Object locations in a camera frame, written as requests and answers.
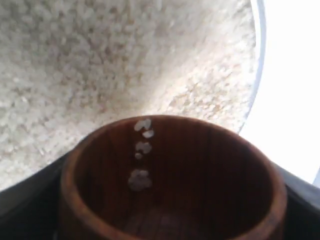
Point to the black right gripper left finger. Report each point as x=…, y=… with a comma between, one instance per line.
x=29, y=210

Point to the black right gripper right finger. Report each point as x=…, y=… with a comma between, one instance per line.
x=302, y=220

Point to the round metal rice tray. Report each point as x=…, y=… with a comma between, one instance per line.
x=70, y=66

